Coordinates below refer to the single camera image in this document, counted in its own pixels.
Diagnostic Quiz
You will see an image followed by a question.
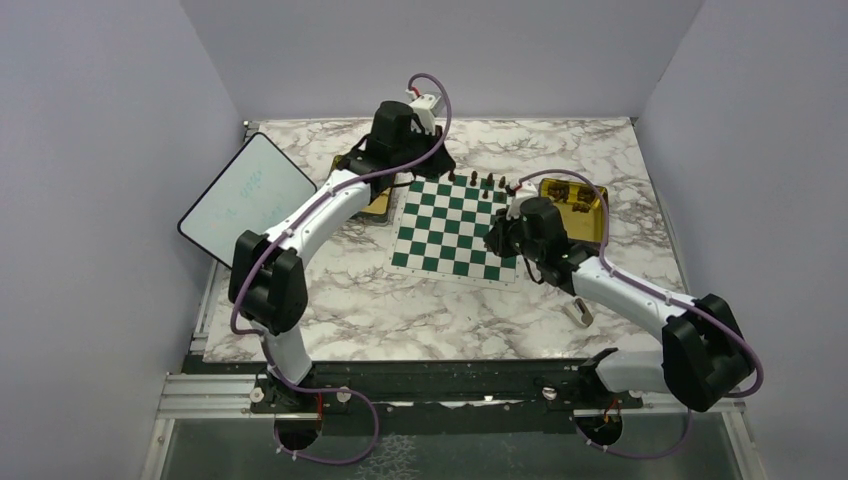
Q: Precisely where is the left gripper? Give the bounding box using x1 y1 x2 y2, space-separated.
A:
391 122 456 179

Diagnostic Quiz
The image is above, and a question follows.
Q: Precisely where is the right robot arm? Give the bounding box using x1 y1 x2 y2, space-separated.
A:
484 197 759 412

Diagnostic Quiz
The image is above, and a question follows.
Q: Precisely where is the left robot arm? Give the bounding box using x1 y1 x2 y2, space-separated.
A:
228 94 455 411

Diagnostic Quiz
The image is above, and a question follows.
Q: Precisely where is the green white chess board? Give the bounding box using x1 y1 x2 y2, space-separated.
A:
384 170 520 292

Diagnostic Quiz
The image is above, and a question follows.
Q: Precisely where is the gold tin with light pieces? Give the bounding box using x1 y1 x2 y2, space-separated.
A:
331 155 397 225

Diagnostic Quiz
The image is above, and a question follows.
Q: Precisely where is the gold tin with dark pieces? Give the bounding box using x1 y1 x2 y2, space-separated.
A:
539 178 605 244

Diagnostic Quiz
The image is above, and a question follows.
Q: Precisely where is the beige black small device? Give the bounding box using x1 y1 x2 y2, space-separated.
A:
564 297 594 329

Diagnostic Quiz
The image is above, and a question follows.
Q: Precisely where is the small whiteboard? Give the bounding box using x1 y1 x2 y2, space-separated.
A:
177 132 317 267

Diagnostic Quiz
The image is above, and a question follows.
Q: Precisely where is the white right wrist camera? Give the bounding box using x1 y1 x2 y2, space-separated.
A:
506 181 539 220

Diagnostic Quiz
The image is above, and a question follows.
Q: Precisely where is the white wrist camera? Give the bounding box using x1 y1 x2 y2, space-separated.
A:
407 90 444 135
506 181 539 220

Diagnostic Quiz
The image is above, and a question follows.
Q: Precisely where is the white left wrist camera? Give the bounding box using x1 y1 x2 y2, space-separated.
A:
407 90 444 135

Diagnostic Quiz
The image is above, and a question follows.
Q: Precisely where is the black mounting rail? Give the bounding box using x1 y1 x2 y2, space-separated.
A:
183 356 643 437

